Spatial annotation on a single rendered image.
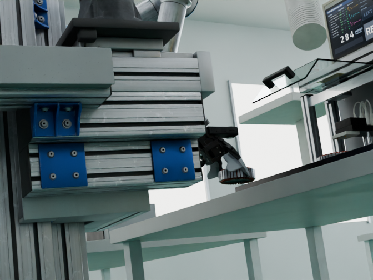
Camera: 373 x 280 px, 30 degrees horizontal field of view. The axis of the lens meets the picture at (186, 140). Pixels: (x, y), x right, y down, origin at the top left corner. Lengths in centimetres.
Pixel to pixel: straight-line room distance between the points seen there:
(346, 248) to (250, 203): 633
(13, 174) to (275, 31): 695
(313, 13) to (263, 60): 472
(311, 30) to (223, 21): 456
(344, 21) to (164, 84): 90
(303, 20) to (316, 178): 170
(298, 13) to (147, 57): 198
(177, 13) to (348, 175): 71
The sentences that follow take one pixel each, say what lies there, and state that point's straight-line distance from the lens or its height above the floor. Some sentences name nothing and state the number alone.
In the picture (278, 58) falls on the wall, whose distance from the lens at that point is 817.
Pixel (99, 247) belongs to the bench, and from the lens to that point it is 301.
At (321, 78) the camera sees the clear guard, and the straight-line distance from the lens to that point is 211.
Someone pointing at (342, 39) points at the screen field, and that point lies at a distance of 219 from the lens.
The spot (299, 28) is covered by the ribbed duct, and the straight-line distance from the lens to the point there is 328.
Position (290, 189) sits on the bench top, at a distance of 175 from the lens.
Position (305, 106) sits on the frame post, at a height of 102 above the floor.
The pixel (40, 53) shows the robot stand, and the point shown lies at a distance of 124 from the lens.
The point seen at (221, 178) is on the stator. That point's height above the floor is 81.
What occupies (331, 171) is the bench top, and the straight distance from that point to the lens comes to 164.
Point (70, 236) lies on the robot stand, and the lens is 155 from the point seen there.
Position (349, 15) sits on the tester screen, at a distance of 218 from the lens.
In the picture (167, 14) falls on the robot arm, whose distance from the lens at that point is 198.
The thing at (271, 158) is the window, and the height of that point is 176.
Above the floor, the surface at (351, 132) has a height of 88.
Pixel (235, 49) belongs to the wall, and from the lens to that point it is 783.
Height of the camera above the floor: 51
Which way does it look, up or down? 12 degrees up
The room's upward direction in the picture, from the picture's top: 7 degrees counter-clockwise
